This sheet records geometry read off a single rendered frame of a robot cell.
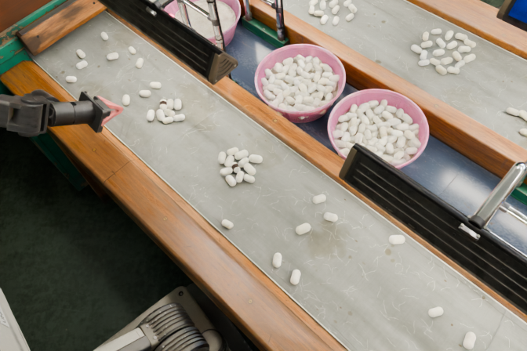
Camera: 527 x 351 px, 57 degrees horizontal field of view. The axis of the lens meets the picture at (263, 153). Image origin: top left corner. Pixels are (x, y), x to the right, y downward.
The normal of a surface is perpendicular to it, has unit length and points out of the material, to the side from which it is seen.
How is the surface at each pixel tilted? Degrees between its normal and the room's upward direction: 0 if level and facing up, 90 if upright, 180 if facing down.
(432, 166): 0
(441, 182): 0
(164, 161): 0
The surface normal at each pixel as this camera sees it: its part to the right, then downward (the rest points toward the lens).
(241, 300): -0.08, -0.54
